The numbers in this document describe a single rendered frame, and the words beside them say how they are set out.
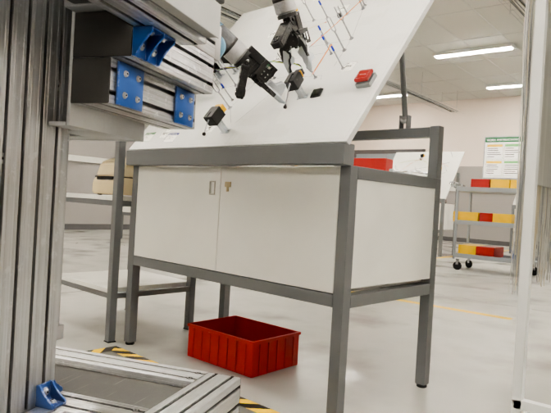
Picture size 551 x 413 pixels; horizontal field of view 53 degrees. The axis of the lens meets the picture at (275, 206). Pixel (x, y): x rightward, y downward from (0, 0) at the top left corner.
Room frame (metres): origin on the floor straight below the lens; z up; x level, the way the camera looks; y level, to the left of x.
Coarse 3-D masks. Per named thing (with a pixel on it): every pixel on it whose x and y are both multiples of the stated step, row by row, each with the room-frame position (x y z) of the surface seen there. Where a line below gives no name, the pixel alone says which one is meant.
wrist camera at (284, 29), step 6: (282, 24) 1.92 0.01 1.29; (288, 24) 1.90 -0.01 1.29; (276, 30) 1.92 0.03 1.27; (282, 30) 1.89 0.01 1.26; (288, 30) 1.89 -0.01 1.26; (276, 36) 1.88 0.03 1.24; (282, 36) 1.87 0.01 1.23; (288, 36) 1.89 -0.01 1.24; (276, 42) 1.87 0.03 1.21; (282, 42) 1.87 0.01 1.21; (276, 48) 1.89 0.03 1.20
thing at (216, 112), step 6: (210, 108) 2.06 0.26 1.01; (216, 108) 2.03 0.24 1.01; (210, 114) 2.03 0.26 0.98; (216, 114) 2.03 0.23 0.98; (222, 114) 2.05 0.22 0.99; (210, 120) 2.03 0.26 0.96; (216, 120) 2.03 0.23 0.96; (222, 126) 2.07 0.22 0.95; (204, 132) 2.02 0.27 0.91; (222, 132) 2.09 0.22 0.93; (228, 132) 2.08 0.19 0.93
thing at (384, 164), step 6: (354, 162) 4.61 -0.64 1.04; (360, 162) 4.58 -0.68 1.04; (366, 162) 4.55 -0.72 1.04; (372, 162) 4.51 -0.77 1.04; (378, 162) 4.48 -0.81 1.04; (384, 162) 4.46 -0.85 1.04; (390, 162) 4.53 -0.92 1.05; (372, 168) 4.51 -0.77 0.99; (378, 168) 4.48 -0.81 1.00; (384, 168) 4.45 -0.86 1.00; (390, 168) 4.53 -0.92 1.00; (408, 174) 4.66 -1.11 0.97; (426, 174) 5.13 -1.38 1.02
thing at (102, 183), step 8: (112, 160) 2.69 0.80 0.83; (104, 168) 2.67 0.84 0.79; (112, 168) 2.63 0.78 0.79; (128, 168) 2.60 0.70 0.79; (96, 176) 2.68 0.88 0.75; (104, 176) 2.64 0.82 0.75; (112, 176) 2.60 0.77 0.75; (128, 176) 2.61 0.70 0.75; (96, 184) 2.66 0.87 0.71; (104, 184) 2.62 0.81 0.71; (112, 184) 2.58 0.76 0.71; (128, 184) 2.60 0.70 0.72; (96, 192) 2.67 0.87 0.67; (104, 192) 2.62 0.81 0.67; (112, 192) 2.57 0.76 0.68; (128, 192) 2.60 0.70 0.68
